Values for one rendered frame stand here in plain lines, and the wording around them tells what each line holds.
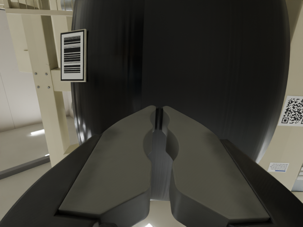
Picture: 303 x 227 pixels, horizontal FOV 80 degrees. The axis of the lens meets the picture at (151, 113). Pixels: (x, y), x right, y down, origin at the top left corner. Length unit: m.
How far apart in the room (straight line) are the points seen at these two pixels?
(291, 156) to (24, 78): 11.31
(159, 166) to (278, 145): 0.38
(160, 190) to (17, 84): 11.26
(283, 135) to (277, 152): 0.05
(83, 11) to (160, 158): 0.21
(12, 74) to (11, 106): 1.58
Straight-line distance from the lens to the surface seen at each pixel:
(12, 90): 11.50
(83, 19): 0.26
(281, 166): 0.61
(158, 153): 0.24
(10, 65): 11.30
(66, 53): 0.25
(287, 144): 0.58
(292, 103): 0.53
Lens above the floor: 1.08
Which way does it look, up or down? 22 degrees up
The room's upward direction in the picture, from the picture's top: 178 degrees counter-clockwise
